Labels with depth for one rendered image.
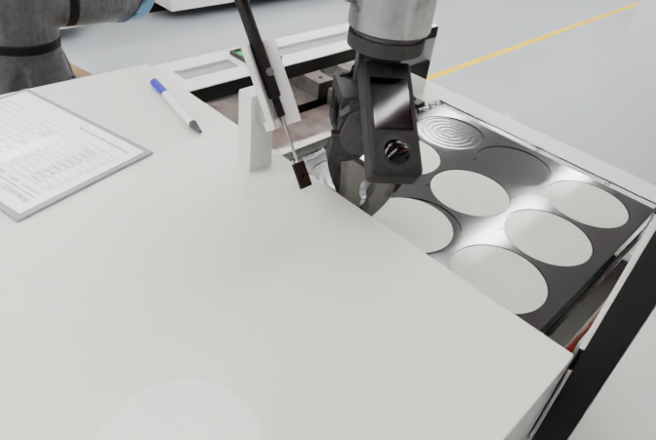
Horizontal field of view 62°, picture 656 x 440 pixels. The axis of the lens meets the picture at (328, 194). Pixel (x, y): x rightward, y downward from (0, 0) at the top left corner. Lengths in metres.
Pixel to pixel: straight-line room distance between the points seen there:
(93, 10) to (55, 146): 0.38
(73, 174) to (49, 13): 0.40
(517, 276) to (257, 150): 0.30
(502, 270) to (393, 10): 0.29
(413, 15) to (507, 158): 0.38
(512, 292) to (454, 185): 0.19
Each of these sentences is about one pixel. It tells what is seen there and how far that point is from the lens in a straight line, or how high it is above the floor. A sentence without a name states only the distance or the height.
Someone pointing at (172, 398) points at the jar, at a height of 1.06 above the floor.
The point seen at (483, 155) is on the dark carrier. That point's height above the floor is 0.90.
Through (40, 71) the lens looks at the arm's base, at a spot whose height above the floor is 0.91.
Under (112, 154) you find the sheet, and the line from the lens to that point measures 0.59.
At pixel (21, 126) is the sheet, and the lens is 0.66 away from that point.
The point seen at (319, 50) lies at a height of 0.96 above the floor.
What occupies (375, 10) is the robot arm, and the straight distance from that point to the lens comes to 0.48.
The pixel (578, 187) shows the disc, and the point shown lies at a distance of 0.79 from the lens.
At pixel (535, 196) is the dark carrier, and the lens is 0.74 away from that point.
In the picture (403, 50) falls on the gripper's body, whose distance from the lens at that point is 0.49.
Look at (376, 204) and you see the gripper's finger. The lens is 0.58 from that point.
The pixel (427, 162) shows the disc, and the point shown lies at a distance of 0.75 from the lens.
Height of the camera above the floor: 1.28
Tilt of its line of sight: 36 degrees down
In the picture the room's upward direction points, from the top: 7 degrees clockwise
